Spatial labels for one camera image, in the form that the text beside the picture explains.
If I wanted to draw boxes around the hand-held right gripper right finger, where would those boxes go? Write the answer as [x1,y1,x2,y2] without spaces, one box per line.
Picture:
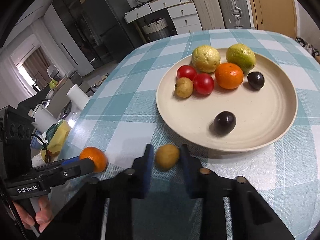
[180,144,295,240]

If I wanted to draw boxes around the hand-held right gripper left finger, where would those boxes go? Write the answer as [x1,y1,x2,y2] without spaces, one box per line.
[47,144,154,240]

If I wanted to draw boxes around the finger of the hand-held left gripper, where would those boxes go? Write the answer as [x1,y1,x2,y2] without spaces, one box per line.
[61,156,82,167]
[50,157,95,188]

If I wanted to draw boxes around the brown longan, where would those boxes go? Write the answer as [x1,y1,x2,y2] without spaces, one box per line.
[174,77,194,98]
[154,144,180,172]

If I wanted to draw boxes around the orange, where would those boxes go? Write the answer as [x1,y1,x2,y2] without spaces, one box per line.
[214,63,244,90]
[79,147,108,173]

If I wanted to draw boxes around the dark purple plum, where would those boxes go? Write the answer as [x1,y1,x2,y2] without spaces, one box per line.
[213,111,237,137]
[247,71,265,90]

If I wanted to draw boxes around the cream round plate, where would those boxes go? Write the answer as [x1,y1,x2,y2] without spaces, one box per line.
[156,48,298,153]

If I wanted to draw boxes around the red tomato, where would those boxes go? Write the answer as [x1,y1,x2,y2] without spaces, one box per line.
[193,73,215,95]
[176,65,198,81]

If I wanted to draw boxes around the person's left hand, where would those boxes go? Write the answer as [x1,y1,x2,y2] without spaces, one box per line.
[14,196,53,233]

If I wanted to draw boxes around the yellow bag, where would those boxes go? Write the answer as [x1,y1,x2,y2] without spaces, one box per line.
[40,120,72,162]

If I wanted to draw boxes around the white container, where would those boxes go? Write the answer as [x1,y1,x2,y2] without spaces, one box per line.
[32,104,54,125]

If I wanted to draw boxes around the white paper roll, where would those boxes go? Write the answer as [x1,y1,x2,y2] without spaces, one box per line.
[66,84,90,110]

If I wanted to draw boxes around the blue white checked tablecloth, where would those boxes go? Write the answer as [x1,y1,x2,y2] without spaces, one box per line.
[54,29,320,240]

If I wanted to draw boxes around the brown curtain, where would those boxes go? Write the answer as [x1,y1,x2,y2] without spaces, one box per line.
[22,47,50,80]

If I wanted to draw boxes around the green yellow citrus fruit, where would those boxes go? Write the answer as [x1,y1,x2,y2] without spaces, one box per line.
[226,43,256,74]

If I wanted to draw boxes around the wicker basket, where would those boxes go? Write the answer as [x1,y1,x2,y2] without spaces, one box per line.
[142,19,172,42]

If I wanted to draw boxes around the dark grey refrigerator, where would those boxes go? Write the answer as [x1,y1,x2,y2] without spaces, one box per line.
[81,0,137,63]

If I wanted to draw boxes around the white drawer cabinet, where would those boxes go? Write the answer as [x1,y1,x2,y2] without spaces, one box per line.
[124,0,203,42]

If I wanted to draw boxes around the beige suitcase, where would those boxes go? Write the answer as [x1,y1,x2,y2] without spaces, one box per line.
[189,0,225,30]

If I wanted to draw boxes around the silver suitcase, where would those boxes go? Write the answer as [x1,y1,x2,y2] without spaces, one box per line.
[215,0,252,29]

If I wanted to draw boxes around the scattered floor shoes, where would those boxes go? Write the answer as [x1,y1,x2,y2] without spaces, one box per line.
[296,37,320,57]

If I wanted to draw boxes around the wooden door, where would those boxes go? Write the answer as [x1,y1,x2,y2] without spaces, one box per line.
[244,0,298,39]

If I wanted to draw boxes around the black cable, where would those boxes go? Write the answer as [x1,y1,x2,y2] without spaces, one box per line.
[30,134,49,160]

